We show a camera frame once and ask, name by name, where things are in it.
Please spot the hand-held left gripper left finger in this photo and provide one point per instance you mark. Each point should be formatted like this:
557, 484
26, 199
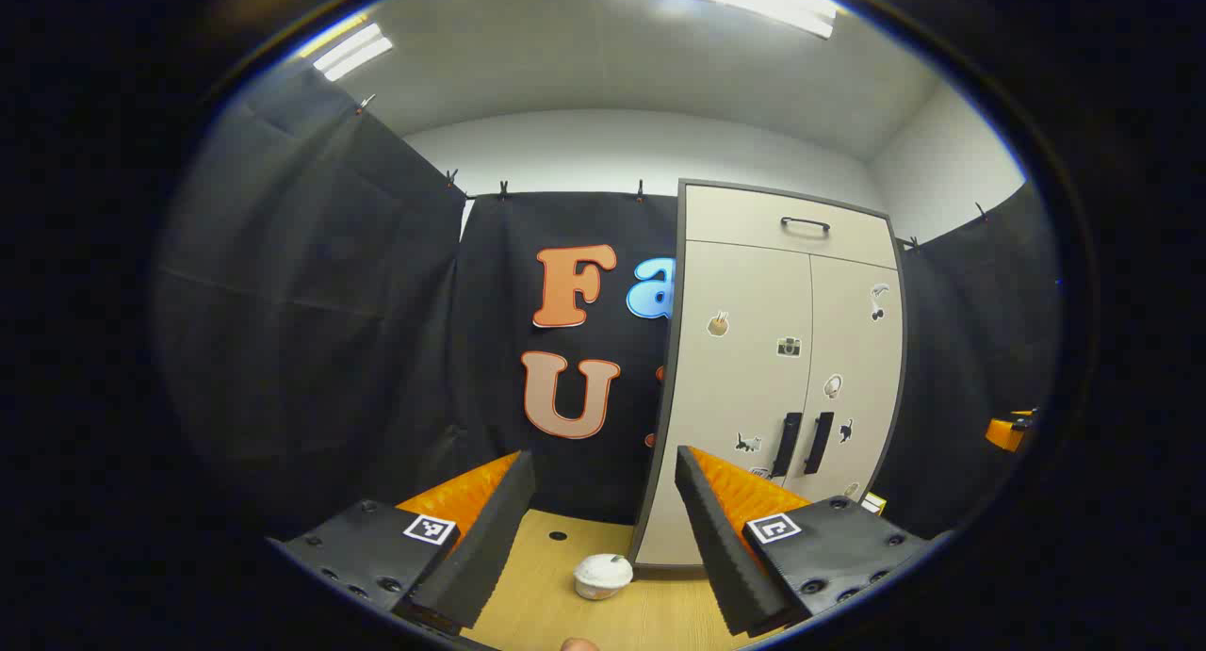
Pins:
490, 538

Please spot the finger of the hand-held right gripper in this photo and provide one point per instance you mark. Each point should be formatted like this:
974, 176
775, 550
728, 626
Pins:
1004, 432

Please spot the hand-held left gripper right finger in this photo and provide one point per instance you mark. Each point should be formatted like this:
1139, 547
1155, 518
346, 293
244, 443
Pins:
721, 547

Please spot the white double-door shoe cabinet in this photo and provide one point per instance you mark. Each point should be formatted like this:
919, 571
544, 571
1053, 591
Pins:
664, 500

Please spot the white door with camera sticker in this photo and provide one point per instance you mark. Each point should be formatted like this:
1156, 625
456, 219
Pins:
744, 378

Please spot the white cabinet drawer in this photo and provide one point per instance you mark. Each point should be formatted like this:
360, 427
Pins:
735, 216

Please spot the white lidded paper cup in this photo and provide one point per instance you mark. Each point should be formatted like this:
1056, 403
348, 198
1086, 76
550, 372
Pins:
603, 574

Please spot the yellow book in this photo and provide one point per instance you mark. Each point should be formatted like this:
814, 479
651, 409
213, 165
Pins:
873, 503

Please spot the black backdrop cloth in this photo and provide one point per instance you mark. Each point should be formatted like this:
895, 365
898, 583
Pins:
330, 331

